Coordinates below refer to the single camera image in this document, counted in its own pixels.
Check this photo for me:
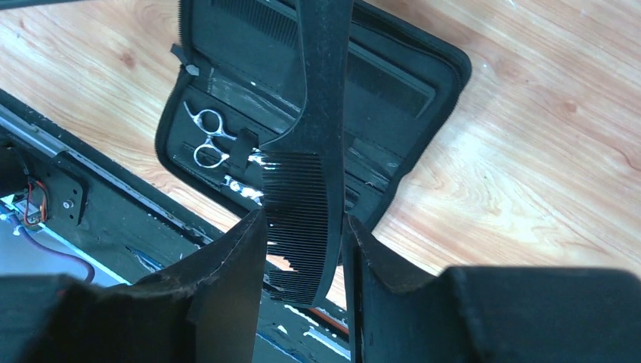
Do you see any black handled comb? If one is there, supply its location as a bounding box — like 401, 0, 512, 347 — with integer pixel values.
262, 1, 353, 308

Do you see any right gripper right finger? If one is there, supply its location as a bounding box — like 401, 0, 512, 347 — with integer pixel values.
342, 216, 640, 362

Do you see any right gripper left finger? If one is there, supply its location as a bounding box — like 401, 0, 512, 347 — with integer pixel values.
1, 209, 267, 362

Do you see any black straight comb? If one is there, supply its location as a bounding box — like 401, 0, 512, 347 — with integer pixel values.
205, 1, 436, 119

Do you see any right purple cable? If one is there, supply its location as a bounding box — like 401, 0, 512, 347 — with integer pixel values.
0, 213, 97, 284

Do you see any black zippered tool case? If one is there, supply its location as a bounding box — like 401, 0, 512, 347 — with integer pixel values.
155, 1, 471, 228

